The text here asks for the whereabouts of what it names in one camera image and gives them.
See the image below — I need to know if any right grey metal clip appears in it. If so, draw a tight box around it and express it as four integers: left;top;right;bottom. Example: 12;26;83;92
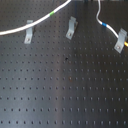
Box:
114;29;127;53

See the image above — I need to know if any white cable with coloured bands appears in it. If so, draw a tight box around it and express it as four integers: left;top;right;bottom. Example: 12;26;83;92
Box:
0;0;120;39

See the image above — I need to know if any middle grey metal clip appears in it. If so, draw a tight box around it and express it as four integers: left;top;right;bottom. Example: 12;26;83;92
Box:
66;17;78;39

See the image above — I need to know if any grey metal clip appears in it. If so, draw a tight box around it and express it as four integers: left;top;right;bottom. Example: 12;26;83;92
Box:
24;20;33;44
114;29;127;53
66;17;78;39

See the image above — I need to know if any left grey metal clip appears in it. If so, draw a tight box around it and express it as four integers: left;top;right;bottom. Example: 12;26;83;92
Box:
24;20;33;44

